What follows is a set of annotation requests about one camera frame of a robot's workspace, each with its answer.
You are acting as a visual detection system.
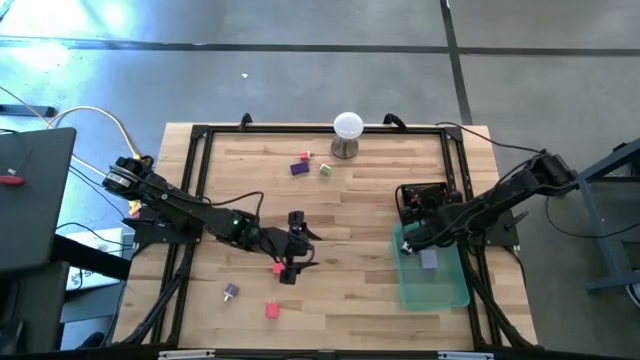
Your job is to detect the black mesh basket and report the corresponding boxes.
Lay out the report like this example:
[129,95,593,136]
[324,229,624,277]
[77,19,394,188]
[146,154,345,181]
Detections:
[397,181,453,224]

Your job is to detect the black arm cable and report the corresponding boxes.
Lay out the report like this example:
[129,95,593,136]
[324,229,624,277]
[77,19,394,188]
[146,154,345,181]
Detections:
[434,121,544,154]
[199,190,267,221]

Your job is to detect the teal translucent plastic bin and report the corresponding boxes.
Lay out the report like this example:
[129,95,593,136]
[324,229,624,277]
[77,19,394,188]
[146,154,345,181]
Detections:
[391,221,472,313]

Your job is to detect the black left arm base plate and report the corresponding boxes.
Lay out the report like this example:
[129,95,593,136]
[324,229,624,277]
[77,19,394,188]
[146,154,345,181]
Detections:
[124,217,204,246]

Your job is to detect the lavender charger cube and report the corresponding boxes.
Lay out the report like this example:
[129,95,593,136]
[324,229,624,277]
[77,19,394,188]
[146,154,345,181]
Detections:
[418,249,439,271]

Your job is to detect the dark grey desk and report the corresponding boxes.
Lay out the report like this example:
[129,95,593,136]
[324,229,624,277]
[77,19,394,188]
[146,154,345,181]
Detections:
[0,127,78,274]

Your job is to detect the white mushroom lamp brass base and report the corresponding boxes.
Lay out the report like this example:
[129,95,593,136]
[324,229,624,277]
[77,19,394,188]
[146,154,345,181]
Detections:
[330,111,365,160]

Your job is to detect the black bar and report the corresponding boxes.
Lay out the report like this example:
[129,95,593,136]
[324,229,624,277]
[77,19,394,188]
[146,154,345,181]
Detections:
[49,234,131,281]

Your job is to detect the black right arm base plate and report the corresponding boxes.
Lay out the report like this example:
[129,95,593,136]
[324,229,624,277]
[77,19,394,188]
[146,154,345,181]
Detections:
[482,209,521,249]

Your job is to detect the black floor cable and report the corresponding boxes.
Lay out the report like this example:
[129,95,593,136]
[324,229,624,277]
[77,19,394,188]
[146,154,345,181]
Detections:
[544,194,640,240]

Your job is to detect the silver table bracket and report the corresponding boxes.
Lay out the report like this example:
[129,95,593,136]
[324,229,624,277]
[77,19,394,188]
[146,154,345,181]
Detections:
[158,349,216,360]
[438,351,496,360]

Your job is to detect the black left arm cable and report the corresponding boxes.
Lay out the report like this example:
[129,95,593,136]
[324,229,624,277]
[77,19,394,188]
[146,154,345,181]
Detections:
[199,190,267,221]

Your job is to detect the black aluminium table frame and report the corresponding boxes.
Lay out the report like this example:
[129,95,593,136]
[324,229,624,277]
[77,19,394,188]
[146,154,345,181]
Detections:
[112,122,539,351]

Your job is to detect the red handled screwdriver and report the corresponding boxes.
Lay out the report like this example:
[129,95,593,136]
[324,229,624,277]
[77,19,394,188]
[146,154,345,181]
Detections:
[0,149,34,187]

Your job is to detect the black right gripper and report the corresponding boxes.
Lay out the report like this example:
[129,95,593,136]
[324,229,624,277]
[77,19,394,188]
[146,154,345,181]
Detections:
[400,209,459,257]

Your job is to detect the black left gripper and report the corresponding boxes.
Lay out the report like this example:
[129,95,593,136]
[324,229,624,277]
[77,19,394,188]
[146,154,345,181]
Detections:
[256,210,324,287]

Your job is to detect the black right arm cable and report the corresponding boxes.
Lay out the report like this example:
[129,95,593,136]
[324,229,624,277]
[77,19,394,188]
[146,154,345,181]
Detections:
[434,121,544,154]

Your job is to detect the blue grey metal stand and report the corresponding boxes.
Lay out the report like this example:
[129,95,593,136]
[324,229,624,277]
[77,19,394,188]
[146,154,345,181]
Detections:
[574,137,640,294]

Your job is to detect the yellow cable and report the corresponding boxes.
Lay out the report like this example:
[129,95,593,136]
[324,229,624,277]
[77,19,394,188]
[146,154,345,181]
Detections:
[0,84,144,161]

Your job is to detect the white paper box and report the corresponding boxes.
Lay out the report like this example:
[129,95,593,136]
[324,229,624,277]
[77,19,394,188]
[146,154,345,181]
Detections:
[64,227,126,291]

